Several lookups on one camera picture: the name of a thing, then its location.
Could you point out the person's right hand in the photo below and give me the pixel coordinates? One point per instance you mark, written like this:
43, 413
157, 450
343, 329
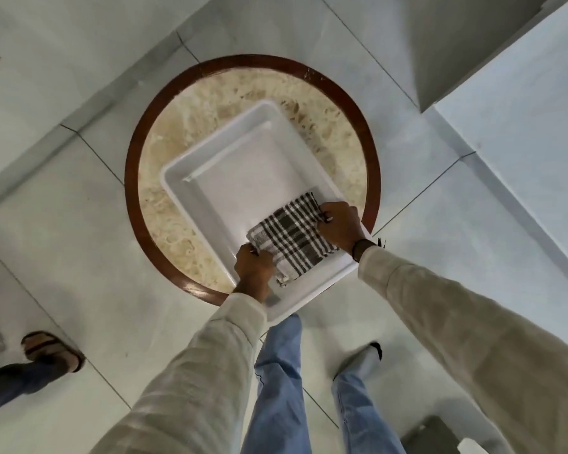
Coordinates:
344, 226

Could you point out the person's left hand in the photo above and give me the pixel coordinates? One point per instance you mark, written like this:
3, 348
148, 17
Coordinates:
255, 274

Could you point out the person's left fingers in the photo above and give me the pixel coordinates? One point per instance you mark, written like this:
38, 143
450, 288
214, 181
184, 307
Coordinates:
246, 250

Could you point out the person's right fingers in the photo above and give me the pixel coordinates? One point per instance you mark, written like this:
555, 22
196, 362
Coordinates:
325, 217

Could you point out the black white checked cloth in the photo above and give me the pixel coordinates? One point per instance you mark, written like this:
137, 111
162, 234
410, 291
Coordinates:
291, 236

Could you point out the person's right forearm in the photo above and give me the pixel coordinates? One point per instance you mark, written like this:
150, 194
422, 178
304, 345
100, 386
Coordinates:
468, 340

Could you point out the person's left forearm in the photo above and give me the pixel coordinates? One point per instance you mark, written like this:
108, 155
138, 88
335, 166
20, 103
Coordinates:
203, 373

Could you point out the black wristband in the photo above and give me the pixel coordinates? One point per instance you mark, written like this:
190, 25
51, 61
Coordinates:
359, 248

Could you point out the white plastic tray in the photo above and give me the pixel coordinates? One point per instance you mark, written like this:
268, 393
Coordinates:
246, 174

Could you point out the round marble table wooden rim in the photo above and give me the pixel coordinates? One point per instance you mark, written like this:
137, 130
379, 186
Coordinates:
180, 132

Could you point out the person's black right shoe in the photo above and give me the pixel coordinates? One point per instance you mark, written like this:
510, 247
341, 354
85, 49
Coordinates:
376, 349

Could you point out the person's left leg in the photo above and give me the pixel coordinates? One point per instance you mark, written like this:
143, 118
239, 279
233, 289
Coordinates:
279, 392

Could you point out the person's leg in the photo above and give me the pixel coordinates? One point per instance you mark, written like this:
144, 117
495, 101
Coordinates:
279, 392
364, 401
14, 380

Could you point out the person's right leg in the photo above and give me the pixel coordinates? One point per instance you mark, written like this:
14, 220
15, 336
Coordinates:
364, 401

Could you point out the white raised platform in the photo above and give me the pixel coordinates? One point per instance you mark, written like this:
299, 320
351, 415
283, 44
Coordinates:
525, 118

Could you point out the grey square block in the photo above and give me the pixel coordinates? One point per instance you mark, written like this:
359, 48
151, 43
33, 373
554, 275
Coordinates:
430, 437

